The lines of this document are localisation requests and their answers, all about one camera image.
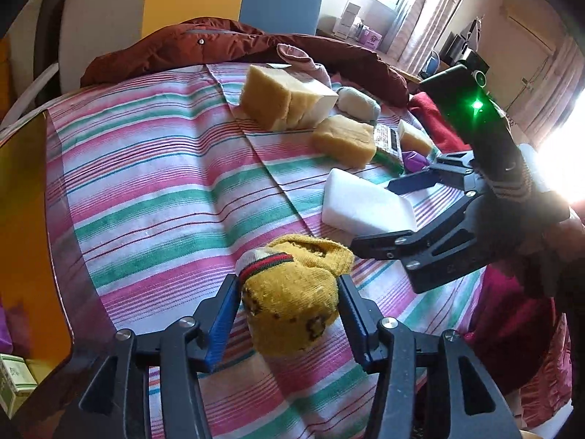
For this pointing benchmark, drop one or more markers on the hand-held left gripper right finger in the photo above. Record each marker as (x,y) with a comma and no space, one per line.
(354,324)

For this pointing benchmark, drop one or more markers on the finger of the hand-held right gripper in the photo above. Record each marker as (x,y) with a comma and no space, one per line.
(388,243)
(411,183)

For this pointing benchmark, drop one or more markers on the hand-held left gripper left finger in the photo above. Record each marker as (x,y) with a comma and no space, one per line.
(221,324)

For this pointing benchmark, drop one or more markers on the white foam block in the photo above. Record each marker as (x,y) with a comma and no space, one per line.
(361,206)

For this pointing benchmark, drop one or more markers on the cracker packet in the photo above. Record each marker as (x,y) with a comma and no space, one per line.
(387,139)

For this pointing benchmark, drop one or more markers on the yellow sock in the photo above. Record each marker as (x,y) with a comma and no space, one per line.
(288,302)

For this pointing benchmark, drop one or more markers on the medium yellow sponge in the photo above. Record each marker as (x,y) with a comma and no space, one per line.
(342,139)

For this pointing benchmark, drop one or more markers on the person's right forearm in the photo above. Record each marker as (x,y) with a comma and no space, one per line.
(557,274)

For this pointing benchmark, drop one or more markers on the person's right hand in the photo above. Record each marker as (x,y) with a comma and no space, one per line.
(516,173)

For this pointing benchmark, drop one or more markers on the purple wrapper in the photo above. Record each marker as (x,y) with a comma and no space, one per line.
(413,161)

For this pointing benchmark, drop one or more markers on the green packet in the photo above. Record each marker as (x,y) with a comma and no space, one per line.
(388,161)

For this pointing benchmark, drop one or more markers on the red fleece blanket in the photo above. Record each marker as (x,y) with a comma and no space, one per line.
(434,114)

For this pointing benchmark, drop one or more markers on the small yellow sponge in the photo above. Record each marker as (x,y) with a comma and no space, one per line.
(413,139)

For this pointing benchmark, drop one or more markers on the black electronics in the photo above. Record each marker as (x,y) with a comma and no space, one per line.
(466,50)

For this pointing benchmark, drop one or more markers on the blue plastic object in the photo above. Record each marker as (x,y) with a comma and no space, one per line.
(431,64)

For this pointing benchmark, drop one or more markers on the white rolled sock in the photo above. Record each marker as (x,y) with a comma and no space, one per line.
(356,103)

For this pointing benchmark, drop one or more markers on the pink striped curtain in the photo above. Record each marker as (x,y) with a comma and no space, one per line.
(425,18)

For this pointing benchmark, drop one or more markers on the purple box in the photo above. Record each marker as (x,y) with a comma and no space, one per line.
(371,36)

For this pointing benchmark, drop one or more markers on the dark red patterned cloth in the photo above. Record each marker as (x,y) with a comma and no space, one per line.
(516,329)

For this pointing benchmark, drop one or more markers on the large yellow sponge block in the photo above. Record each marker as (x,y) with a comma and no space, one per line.
(269,96)

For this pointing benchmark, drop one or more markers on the striped bed sheet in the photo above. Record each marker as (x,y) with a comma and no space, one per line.
(160,169)

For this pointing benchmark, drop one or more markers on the pink striped sock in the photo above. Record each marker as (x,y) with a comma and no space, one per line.
(299,57)

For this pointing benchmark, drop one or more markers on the yellow wooden bed board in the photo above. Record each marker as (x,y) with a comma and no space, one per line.
(27,238)

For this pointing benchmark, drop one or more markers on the green and white box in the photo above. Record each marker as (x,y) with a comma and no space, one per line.
(16,382)

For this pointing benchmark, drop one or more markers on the maroon down jacket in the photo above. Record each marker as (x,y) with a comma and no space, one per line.
(183,50)

